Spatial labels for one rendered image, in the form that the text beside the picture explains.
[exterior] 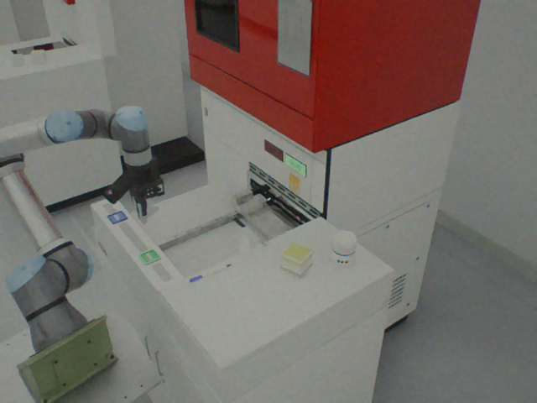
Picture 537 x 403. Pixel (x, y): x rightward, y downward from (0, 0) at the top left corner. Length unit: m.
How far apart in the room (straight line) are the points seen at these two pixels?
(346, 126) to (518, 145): 1.51
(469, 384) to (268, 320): 1.42
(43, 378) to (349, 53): 1.22
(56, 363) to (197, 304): 0.39
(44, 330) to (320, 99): 0.99
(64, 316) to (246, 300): 0.49
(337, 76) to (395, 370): 1.52
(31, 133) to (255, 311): 0.75
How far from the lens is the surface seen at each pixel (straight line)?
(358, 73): 1.67
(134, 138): 1.43
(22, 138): 1.47
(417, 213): 2.30
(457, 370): 2.71
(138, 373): 1.57
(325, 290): 1.55
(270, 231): 1.89
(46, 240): 1.64
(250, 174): 2.12
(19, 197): 1.68
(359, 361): 1.84
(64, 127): 1.36
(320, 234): 1.75
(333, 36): 1.55
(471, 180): 3.30
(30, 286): 1.51
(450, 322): 2.91
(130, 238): 1.80
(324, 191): 1.77
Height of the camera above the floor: 2.03
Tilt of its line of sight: 34 degrees down
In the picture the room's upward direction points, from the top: straight up
